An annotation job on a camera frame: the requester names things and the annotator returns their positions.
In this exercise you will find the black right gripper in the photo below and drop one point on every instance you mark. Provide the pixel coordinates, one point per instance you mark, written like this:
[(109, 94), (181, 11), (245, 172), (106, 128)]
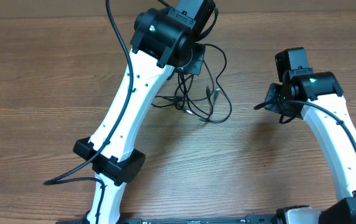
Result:
[(274, 93)]

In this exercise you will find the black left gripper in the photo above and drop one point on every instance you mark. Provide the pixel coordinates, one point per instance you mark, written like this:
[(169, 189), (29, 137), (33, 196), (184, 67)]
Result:
[(195, 66)]

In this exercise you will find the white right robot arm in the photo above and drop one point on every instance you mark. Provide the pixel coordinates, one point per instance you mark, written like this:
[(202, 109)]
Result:
[(318, 99)]

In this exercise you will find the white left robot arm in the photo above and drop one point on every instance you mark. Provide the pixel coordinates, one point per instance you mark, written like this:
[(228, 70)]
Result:
[(165, 42)]

